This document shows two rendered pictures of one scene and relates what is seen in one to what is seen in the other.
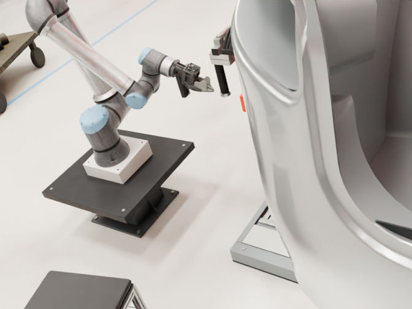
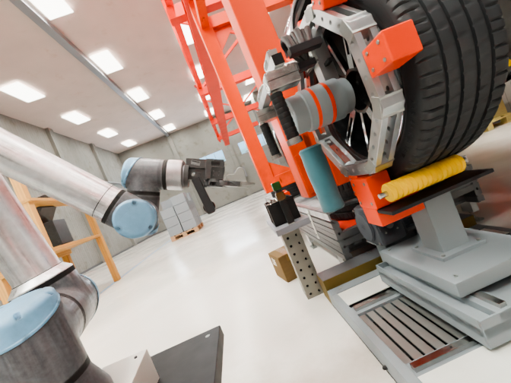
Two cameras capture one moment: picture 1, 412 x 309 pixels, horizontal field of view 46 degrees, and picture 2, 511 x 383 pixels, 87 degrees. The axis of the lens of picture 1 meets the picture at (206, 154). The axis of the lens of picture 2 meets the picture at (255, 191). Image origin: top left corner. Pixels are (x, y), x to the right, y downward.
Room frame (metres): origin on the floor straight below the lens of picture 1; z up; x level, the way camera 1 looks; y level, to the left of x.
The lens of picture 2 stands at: (1.36, 0.49, 0.69)
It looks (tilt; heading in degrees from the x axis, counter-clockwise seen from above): 2 degrees down; 314
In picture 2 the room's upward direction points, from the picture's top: 23 degrees counter-clockwise
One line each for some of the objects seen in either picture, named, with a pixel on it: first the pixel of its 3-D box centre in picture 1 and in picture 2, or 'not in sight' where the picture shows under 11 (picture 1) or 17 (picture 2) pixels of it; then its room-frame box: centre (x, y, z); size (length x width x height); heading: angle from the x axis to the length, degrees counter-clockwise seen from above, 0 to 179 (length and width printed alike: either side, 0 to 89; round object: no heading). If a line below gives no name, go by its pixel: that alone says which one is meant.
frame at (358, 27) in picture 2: not in sight; (336, 99); (1.73, -0.44, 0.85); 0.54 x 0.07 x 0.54; 137
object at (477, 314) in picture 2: not in sight; (464, 274); (1.59, -0.54, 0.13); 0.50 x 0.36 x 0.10; 137
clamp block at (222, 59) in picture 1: (222, 56); (280, 79); (1.74, -0.17, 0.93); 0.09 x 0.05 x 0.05; 47
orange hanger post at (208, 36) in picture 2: not in sight; (233, 99); (3.53, -2.04, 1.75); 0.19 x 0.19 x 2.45; 47
